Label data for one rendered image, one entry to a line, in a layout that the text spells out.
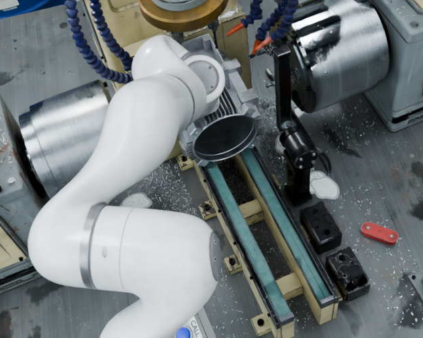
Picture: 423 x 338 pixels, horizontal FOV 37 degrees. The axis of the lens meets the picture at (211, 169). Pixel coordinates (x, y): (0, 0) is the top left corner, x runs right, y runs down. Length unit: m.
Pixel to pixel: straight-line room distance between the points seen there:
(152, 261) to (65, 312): 0.86
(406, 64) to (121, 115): 0.91
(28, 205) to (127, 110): 0.66
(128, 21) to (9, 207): 0.52
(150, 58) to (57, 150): 0.40
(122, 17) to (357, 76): 0.56
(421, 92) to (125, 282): 1.08
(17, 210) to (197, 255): 0.72
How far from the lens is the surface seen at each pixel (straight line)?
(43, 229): 0.74
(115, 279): 0.73
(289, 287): 1.43
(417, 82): 1.60
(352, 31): 1.44
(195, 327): 1.17
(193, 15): 1.23
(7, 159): 1.34
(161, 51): 1.01
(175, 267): 0.70
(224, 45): 1.53
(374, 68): 1.48
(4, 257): 1.47
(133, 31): 1.57
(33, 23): 2.14
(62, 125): 1.35
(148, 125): 0.73
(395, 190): 1.61
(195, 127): 1.36
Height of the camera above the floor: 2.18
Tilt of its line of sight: 57 degrees down
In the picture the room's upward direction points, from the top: 12 degrees counter-clockwise
